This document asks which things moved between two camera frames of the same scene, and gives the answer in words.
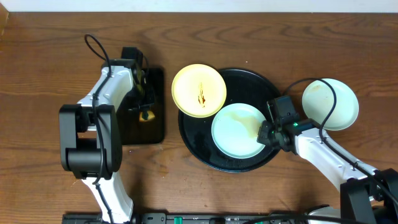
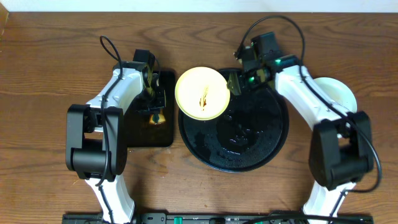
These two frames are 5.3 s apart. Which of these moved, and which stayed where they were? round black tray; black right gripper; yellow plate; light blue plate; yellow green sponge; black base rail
Moved: light blue plate; yellow green sponge; black right gripper
Stayed: round black tray; yellow plate; black base rail
